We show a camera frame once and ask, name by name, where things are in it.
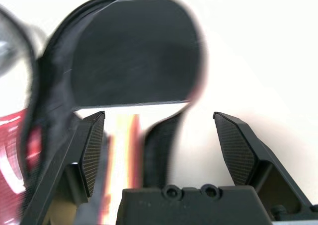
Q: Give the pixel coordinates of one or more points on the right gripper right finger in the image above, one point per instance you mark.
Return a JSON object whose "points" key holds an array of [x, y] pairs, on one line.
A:
{"points": [[236, 150]]}

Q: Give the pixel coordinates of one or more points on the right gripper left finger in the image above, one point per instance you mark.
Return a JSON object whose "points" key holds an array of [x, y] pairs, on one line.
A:
{"points": [[93, 145]]}

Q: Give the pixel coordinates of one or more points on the black red paddle case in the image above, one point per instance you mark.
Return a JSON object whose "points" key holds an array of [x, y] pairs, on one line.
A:
{"points": [[53, 91]]}

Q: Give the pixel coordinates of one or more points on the black rubber ping-pong paddle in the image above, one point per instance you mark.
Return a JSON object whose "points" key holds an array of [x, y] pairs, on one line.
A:
{"points": [[136, 51]]}

